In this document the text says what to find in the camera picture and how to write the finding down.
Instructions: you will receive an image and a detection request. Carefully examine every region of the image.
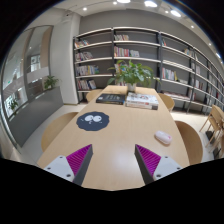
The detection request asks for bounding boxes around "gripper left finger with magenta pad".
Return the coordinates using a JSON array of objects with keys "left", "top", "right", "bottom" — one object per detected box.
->
[{"left": 44, "top": 145, "right": 93, "bottom": 186}]

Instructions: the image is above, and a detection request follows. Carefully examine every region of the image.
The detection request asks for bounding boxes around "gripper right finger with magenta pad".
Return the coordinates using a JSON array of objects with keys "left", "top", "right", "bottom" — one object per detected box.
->
[{"left": 135, "top": 144, "right": 182, "bottom": 185}]

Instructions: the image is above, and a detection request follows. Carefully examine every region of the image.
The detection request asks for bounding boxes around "white computer mouse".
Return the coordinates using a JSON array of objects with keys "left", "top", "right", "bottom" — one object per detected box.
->
[{"left": 155, "top": 131, "right": 172, "bottom": 145}]

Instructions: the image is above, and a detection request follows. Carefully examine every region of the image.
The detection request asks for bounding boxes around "dark round cartoon mouse pad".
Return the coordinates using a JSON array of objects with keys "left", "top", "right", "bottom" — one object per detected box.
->
[{"left": 76, "top": 111, "right": 110, "bottom": 131}]

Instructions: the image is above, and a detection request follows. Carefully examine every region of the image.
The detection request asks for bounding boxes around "wooden chair near right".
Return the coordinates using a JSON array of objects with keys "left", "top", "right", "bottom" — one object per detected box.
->
[{"left": 176, "top": 121, "right": 203, "bottom": 165}]

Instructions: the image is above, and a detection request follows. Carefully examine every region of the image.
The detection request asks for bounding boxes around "grey low counter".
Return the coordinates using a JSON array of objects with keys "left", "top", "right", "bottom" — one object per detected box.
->
[{"left": 9, "top": 87, "right": 63, "bottom": 146}]

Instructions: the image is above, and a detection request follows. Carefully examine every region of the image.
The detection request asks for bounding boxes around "wooden chair far right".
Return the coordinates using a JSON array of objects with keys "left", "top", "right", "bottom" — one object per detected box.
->
[{"left": 159, "top": 93, "right": 175, "bottom": 112}]

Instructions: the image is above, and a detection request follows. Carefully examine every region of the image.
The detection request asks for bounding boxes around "stack of white books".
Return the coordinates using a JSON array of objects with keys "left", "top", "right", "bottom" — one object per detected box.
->
[{"left": 126, "top": 92, "right": 159, "bottom": 110}]

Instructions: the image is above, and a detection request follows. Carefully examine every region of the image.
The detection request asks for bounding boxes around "wooden chair far left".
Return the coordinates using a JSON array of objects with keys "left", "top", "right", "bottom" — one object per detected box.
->
[{"left": 86, "top": 89, "right": 102, "bottom": 102}]

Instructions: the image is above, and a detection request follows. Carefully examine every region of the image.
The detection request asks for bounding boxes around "black book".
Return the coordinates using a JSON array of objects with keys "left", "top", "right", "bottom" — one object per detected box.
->
[{"left": 96, "top": 94, "right": 125, "bottom": 105}]

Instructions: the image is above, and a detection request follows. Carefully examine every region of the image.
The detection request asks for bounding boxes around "wooden chair at side table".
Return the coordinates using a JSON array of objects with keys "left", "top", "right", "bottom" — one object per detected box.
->
[{"left": 206, "top": 105, "right": 224, "bottom": 146}]

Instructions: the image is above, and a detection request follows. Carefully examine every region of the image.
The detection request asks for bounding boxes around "small potted plant far left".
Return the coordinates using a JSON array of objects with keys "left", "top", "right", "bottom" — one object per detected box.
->
[{"left": 9, "top": 99, "right": 18, "bottom": 114}]

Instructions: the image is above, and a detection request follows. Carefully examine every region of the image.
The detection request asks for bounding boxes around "potted plant on left counter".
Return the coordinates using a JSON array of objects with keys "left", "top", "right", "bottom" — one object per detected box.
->
[{"left": 44, "top": 75, "right": 59, "bottom": 90}]

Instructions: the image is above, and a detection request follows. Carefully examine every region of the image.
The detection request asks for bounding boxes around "large grey bookshelf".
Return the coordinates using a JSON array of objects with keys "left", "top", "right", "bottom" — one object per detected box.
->
[{"left": 73, "top": 27, "right": 224, "bottom": 114}]

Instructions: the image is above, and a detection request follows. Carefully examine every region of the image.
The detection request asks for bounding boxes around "green potted plant on table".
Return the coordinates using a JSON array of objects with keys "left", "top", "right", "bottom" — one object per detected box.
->
[{"left": 107, "top": 60, "right": 159, "bottom": 92}]

